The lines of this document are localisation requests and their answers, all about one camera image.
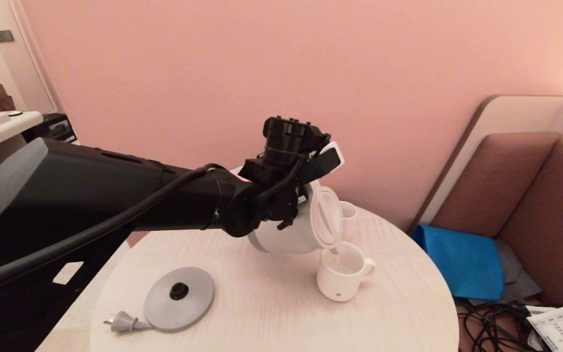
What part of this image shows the white electric kettle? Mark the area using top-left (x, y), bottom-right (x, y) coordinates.
top-left (247, 180), bottom-right (349, 255)

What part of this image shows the small white cup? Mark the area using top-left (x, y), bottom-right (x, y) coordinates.
top-left (339, 201), bottom-right (359, 240)

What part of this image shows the grey round kettle base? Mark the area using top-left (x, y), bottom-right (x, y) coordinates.
top-left (144, 266), bottom-right (216, 333)

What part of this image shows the blue cloth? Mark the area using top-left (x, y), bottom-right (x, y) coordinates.
top-left (411, 225), bottom-right (503, 302)

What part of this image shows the black box appliance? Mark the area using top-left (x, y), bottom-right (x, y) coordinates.
top-left (26, 113), bottom-right (77, 144)

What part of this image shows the grey power plug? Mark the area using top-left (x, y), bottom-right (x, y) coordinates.
top-left (103, 310), bottom-right (154, 333)

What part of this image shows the grey felt mat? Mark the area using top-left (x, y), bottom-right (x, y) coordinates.
top-left (475, 240), bottom-right (542, 308)

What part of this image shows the brown upholstered sofa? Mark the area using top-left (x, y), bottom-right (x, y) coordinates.
top-left (431, 132), bottom-right (563, 352)

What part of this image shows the printed paper sheet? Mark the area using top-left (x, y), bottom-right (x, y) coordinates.
top-left (526, 306), bottom-right (563, 352)

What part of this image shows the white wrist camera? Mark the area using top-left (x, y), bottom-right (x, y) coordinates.
top-left (318, 142), bottom-right (345, 173)

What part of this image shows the large white mug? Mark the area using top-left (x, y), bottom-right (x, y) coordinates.
top-left (316, 242), bottom-right (376, 302)

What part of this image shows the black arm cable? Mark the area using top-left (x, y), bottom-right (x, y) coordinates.
top-left (0, 164), bottom-right (331, 296)

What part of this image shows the black cable bundle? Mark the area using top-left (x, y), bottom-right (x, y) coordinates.
top-left (456, 298), bottom-right (563, 352)

